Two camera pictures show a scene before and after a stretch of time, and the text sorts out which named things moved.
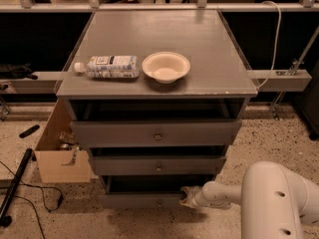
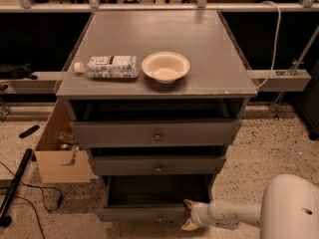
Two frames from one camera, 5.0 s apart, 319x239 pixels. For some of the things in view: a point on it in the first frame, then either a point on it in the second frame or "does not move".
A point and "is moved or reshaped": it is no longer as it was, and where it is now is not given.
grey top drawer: x=121 y=133 does not move
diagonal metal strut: x=296 y=63 does not move
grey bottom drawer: x=147 y=191 is moved or reshaped
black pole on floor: x=5 y=217 does not move
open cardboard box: x=62 y=159 does not move
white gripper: x=198 y=195 -> x=200 y=214
